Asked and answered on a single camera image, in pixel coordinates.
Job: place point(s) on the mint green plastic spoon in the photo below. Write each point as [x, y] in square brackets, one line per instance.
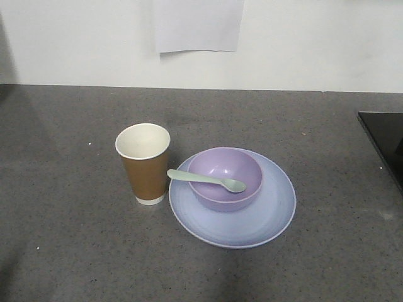
[231, 185]

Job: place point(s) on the brown paper cup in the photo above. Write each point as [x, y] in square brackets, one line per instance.
[143, 151]

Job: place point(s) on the white paper sheet on wall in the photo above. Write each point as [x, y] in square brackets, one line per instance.
[188, 25]

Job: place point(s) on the light blue plastic plate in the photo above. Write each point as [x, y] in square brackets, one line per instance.
[258, 223]

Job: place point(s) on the black gas stove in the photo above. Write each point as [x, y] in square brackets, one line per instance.
[385, 132]

